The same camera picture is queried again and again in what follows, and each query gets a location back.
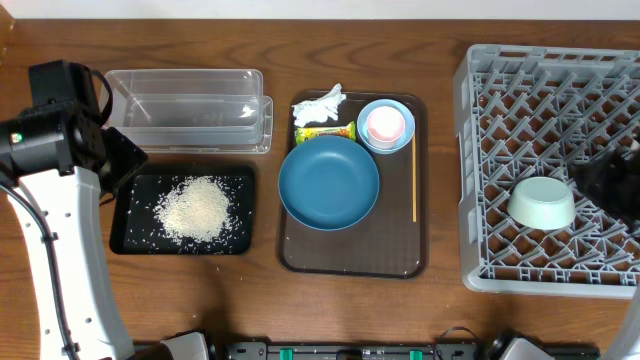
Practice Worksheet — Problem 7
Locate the dark blue plate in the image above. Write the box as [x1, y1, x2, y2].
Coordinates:
[278, 136, 380, 231]

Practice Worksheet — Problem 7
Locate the light blue bowl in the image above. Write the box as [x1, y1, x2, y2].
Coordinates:
[356, 99, 415, 154]

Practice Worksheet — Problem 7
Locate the clear plastic bin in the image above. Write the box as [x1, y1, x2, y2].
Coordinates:
[100, 69, 267, 152]

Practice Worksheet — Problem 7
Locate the grey dishwasher rack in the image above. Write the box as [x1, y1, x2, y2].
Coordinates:
[453, 44, 639, 299]

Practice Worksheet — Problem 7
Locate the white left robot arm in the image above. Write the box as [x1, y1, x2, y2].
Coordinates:
[1, 102, 147, 359]

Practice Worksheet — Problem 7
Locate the crumpled white tissue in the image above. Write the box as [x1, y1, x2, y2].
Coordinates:
[292, 83, 346, 128]

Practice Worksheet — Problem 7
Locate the wooden chopstick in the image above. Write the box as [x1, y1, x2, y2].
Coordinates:
[411, 134, 418, 223]

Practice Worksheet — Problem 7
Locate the yellow snack wrapper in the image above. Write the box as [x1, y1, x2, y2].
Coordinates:
[294, 121, 356, 145]

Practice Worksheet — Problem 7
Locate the mint green bowl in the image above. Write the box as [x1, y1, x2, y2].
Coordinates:
[507, 176, 576, 231]

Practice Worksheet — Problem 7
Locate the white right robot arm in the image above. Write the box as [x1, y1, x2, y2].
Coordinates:
[569, 148, 639, 359]

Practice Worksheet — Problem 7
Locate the white rice pile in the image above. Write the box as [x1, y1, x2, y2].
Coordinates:
[127, 174, 251, 251]

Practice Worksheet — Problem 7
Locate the black plastic tray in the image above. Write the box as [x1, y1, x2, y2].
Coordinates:
[108, 163, 259, 256]

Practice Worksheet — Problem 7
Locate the brown serving tray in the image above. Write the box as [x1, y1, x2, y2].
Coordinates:
[278, 92, 428, 279]

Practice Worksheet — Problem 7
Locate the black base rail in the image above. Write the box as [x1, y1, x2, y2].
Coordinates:
[224, 341, 602, 360]

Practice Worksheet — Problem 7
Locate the pink cup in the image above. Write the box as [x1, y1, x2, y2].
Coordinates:
[367, 106, 405, 149]

